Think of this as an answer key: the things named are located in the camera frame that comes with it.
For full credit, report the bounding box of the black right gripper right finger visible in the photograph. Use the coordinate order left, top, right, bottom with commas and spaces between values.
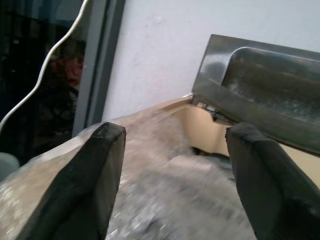
224, 121, 320, 240

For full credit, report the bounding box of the beige top-load washing machine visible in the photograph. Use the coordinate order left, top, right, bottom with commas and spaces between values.
0, 92, 320, 240

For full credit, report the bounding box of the grey round container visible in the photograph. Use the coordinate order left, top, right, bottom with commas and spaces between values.
0, 151, 20, 182

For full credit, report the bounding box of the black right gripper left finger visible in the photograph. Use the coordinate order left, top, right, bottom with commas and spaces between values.
18, 121, 126, 240

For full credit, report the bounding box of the grey window frame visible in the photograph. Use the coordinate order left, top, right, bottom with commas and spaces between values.
72, 0, 126, 137

